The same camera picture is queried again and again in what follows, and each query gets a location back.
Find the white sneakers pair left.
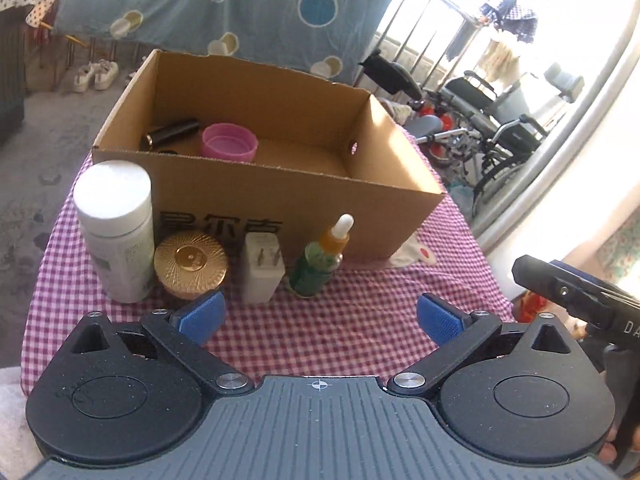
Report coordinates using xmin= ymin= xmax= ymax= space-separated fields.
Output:
xmin=73 ymin=60 xmax=119 ymax=93

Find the white plastic bottle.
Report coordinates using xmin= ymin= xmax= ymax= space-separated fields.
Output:
xmin=73 ymin=160 xmax=155 ymax=304

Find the green dropper bottle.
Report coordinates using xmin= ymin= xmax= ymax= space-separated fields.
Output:
xmin=288 ymin=214 xmax=355 ymax=298

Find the brown cardboard box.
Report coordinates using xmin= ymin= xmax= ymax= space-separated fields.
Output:
xmin=92 ymin=50 xmax=444 ymax=261

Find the black wheelchair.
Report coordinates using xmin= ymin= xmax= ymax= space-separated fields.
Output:
xmin=399 ymin=62 xmax=586 ymax=221

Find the person's right hand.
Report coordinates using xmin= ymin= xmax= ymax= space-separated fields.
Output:
xmin=598 ymin=437 xmax=640 ymax=465

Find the pink plastic lid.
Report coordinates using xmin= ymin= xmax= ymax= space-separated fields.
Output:
xmin=200 ymin=122 xmax=258 ymax=162

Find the blue patterned bedsheet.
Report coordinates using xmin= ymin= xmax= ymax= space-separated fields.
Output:
xmin=54 ymin=0 xmax=392 ymax=84

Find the black cylindrical tube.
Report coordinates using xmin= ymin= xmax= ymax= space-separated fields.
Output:
xmin=140 ymin=118 xmax=200 ymax=152

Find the pink checkered tablecloth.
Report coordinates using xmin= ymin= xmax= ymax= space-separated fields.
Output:
xmin=20 ymin=129 xmax=516 ymax=396

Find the dark storage crate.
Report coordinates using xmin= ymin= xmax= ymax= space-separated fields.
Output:
xmin=0 ymin=6 xmax=29 ymax=138

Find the white power adapter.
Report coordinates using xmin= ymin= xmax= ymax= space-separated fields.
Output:
xmin=241 ymin=232 xmax=285 ymax=306

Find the gold lidded jar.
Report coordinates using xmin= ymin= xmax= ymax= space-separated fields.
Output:
xmin=153 ymin=230 xmax=229 ymax=300

